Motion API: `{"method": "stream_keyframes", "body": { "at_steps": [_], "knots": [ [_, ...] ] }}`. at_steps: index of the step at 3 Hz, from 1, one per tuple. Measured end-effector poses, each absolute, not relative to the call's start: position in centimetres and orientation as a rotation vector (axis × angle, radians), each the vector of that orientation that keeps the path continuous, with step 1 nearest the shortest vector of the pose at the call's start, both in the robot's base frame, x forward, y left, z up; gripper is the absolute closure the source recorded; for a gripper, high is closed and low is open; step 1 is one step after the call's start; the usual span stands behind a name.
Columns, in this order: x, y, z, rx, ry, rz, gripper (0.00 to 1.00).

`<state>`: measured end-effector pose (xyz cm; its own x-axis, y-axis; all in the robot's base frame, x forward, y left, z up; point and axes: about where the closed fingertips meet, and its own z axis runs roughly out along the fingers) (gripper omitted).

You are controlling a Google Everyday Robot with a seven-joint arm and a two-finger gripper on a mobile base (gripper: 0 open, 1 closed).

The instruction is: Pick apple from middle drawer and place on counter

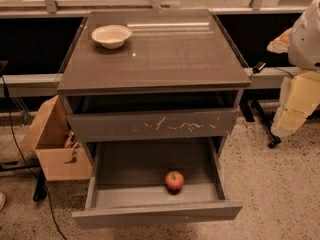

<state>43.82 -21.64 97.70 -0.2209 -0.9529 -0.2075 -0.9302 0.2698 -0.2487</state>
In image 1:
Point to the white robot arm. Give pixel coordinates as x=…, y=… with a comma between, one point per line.
x=304, y=43

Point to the grey top drawer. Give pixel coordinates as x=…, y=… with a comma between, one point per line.
x=123, y=126

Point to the grey drawer cabinet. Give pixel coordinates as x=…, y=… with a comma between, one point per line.
x=173, y=60

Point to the black adapter with cable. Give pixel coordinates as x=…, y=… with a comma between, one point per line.
x=261, y=65

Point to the red apple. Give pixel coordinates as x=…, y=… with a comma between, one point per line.
x=174, y=180

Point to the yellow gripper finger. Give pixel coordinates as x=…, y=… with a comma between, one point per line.
x=281, y=43
x=299, y=97

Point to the black stand leg left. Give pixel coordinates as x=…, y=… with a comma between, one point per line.
x=40, y=192

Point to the open grey middle drawer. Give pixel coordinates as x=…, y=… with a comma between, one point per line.
x=128, y=186

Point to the white bowl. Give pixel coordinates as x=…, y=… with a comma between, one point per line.
x=111, y=36

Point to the brown cardboard box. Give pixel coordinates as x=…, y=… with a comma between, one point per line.
x=48, y=138

